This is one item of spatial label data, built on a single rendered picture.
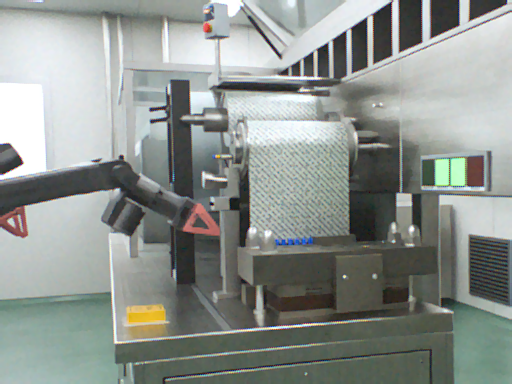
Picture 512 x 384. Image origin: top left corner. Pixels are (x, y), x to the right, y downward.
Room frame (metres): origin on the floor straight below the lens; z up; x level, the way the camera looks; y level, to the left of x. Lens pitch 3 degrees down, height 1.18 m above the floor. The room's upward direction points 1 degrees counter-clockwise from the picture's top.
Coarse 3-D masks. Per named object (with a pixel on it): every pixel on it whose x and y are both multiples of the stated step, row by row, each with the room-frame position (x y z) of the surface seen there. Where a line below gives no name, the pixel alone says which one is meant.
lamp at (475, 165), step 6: (468, 162) 1.19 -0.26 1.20; (474, 162) 1.18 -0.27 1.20; (480, 162) 1.16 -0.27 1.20; (468, 168) 1.19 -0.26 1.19; (474, 168) 1.18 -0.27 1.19; (480, 168) 1.16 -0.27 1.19; (468, 174) 1.19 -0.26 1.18; (474, 174) 1.18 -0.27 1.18; (480, 174) 1.16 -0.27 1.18; (468, 180) 1.19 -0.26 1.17; (474, 180) 1.18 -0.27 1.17; (480, 180) 1.16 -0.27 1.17
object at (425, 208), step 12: (420, 204) 1.75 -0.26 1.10; (432, 204) 1.76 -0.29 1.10; (420, 216) 1.75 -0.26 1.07; (432, 216) 1.76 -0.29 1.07; (420, 228) 1.75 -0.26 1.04; (432, 228) 1.76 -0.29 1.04; (432, 240) 1.76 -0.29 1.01; (420, 276) 1.75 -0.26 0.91; (432, 276) 1.76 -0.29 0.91; (420, 288) 1.75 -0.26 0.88; (432, 288) 1.76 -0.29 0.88; (432, 300) 1.76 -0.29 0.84
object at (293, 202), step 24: (264, 168) 1.48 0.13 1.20; (288, 168) 1.50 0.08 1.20; (312, 168) 1.52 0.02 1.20; (336, 168) 1.54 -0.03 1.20; (264, 192) 1.48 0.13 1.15; (288, 192) 1.50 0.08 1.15; (312, 192) 1.52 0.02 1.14; (336, 192) 1.53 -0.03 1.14; (264, 216) 1.48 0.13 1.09; (288, 216) 1.50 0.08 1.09; (312, 216) 1.52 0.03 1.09; (336, 216) 1.53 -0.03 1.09
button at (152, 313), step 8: (160, 304) 1.34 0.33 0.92; (128, 312) 1.27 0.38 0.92; (136, 312) 1.27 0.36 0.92; (144, 312) 1.27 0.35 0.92; (152, 312) 1.28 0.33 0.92; (160, 312) 1.28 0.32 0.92; (128, 320) 1.26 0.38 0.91; (136, 320) 1.27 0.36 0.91; (144, 320) 1.27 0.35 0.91; (152, 320) 1.28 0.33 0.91; (160, 320) 1.28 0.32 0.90
